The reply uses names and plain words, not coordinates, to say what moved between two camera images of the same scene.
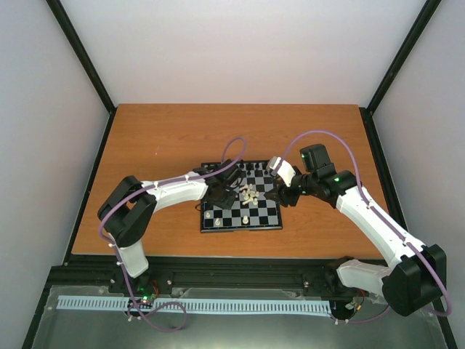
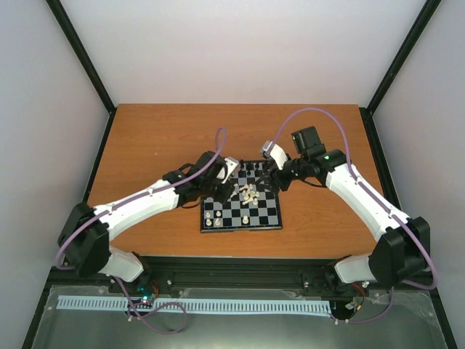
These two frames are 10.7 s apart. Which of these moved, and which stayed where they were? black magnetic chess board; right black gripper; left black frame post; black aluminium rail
Moved: right black gripper
Stayed: left black frame post; black magnetic chess board; black aluminium rail
